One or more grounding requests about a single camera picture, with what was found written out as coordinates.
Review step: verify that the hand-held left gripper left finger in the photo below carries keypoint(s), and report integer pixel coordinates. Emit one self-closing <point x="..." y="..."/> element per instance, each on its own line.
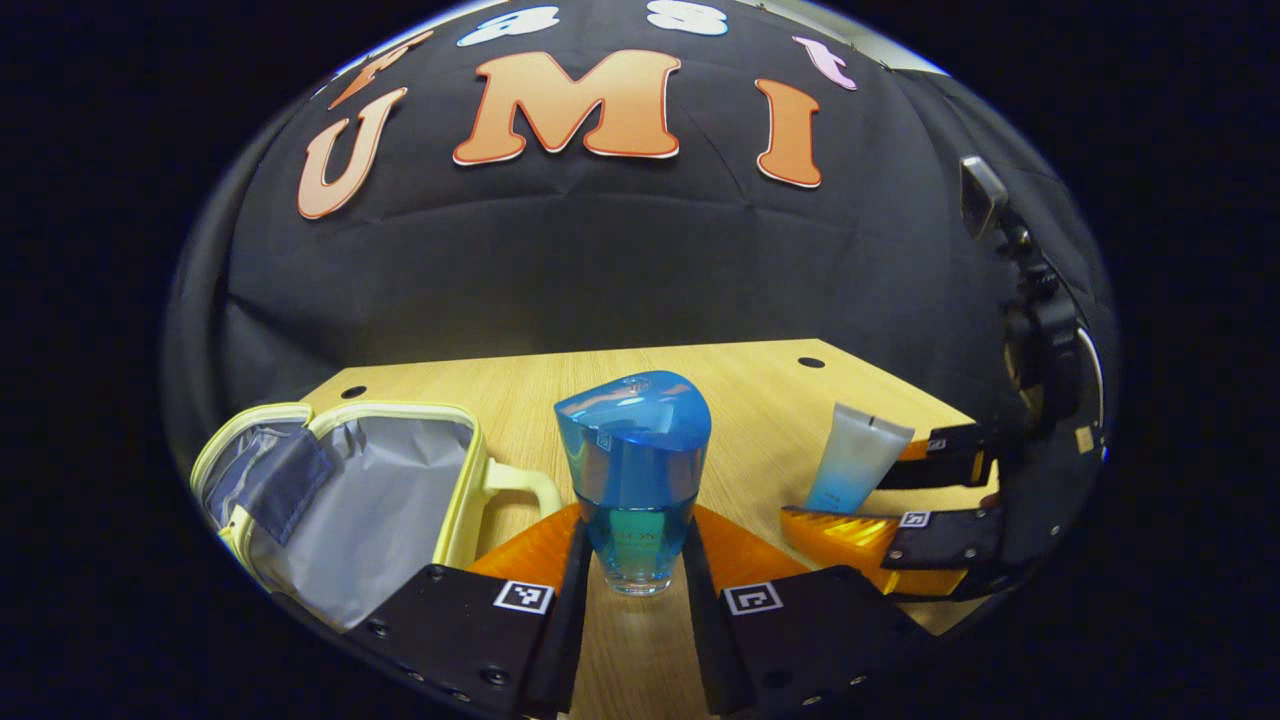
<point x="575" y="620"/>

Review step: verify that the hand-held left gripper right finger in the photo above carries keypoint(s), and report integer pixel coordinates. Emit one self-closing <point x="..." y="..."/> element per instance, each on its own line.
<point x="705" y="630"/>

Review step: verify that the pale yellow small suitcase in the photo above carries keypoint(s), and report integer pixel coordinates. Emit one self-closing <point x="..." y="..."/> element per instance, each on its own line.
<point x="380" y="500"/>

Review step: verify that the blue glass bottle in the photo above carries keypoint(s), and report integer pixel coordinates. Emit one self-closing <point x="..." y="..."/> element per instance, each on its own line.
<point x="635" y="460"/>

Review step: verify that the black backdrop cloth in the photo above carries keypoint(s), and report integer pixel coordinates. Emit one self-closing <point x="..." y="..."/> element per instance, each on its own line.
<point x="600" y="260"/>

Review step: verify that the pale blue cosmetic tube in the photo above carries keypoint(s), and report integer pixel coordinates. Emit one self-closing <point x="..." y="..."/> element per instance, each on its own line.
<point x="855" y="455"/>

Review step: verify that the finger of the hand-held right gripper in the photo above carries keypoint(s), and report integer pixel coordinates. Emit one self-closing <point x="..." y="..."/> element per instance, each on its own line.
<point x="950" y="545"/>
<point x="950" y="465"/>

